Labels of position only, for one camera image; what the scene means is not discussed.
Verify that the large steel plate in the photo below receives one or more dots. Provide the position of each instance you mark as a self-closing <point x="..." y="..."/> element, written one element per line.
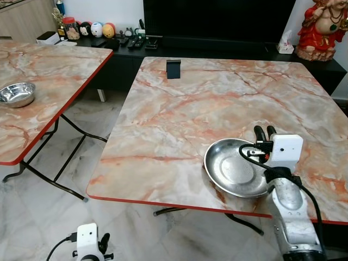
<point x="234" y="168"/>

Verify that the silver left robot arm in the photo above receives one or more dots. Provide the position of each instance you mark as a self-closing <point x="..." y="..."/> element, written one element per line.
<point x="89" y="258"/>

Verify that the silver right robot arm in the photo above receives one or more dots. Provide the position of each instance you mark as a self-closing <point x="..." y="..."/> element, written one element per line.
<point x="291" y="212"/>

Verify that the white tissue box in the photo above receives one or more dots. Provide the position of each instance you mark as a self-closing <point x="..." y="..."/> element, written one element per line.
<point x="285" y="44"/>

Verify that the red laughing Buddha statue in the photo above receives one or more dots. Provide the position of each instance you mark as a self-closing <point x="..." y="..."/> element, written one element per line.
<point x="321" y="30"/>

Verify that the black television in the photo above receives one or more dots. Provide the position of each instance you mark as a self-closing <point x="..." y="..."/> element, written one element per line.
<point x="217" y="19"/>

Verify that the black remote control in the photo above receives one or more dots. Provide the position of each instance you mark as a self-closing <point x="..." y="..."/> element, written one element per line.
<point x="123" y="41"/>
<point x="137" y="41"/>

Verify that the green and white mug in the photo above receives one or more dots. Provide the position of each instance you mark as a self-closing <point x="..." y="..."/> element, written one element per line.
<point x="142" y="30"/>

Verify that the small grey figurine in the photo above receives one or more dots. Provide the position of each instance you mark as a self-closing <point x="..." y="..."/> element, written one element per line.
<point x="128" y="32"/>

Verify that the small steel bowl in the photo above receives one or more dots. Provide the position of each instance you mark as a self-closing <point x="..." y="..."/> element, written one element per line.
<point x="16" y="95"/>

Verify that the orange round figurine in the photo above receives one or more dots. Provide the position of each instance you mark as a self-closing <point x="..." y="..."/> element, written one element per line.
<point x="109" y="31"/>

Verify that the white round figurine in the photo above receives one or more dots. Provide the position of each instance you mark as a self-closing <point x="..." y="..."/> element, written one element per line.
<point x="97" y="30"/>

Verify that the black round figurine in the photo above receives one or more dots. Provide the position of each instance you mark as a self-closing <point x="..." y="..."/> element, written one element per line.
<point x="85" y="30"/>

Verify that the white flat box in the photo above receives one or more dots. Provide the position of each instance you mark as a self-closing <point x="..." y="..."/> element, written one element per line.
<point x="48" y="37"/>

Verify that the jar with red lid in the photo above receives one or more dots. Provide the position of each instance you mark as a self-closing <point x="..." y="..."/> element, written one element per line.
<point x="69" y="30"/>

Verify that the gold trophy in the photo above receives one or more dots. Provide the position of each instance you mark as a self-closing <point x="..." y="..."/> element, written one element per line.
<point x="58" y="24"/>

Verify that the blue bottle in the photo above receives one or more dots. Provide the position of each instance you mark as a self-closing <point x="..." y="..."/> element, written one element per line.
<point x="59" y="6"/>

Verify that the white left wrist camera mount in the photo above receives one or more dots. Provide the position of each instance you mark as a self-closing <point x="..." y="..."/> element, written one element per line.
<point x="87" y="238"/>

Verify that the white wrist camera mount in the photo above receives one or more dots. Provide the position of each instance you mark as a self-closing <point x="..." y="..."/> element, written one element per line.
<point x="287" y="151"/>
<point x="87" y="238"/>

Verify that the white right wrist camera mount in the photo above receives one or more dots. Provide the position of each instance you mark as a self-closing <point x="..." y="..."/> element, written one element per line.
<point x="287" y="151"/>

